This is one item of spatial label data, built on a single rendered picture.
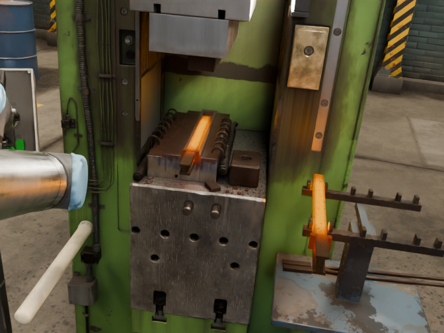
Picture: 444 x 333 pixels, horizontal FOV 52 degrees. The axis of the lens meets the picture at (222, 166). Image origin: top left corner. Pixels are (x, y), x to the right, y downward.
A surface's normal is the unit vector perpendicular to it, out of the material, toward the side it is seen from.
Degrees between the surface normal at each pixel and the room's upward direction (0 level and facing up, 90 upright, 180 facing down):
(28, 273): 0
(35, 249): 0
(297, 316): 0
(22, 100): 60
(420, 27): 91
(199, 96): 90
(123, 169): 90
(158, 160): 90
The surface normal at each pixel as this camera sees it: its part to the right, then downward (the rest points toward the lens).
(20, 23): 0.78, 0.31
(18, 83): 0.33, -0.10
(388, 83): -0.26, 0.38
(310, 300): 0.08, -0.91
